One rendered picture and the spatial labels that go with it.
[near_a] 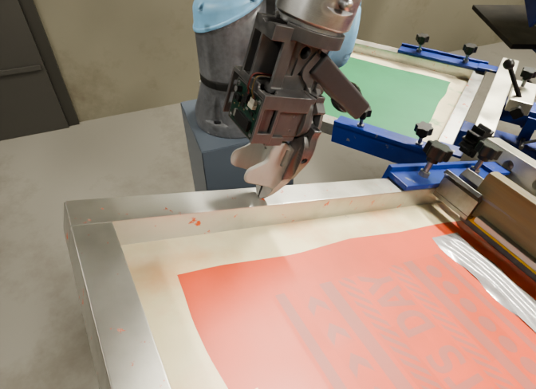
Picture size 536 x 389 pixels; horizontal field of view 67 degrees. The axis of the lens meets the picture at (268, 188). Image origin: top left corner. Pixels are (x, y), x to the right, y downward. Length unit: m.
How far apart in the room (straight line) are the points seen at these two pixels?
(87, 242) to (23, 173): 2.52
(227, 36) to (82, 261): 0.41
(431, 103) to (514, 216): 0.76
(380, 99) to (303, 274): 0.97
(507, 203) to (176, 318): 0.52
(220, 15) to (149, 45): 2.37
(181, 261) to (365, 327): 0.21
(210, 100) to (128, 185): 1.86
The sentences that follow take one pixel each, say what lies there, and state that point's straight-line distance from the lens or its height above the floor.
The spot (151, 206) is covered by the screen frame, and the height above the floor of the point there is 1.32.
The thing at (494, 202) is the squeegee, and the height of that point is 1.19.
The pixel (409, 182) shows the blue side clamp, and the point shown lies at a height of 1.19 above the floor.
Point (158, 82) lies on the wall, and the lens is 3.13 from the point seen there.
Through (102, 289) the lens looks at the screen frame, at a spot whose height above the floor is 1.35.
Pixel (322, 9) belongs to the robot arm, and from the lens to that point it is 0.38.
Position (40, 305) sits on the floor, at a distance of 2.16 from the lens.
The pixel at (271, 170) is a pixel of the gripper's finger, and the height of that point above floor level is 1.33.
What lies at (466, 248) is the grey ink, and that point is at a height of 1.14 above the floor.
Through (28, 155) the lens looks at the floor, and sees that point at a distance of 3.05.
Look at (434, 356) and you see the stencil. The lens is 0.49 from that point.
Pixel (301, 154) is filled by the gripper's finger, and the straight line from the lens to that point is 0.44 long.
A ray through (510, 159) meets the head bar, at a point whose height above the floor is 1.11.
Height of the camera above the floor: 1.63
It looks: 43 degrees down
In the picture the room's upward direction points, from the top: straight up
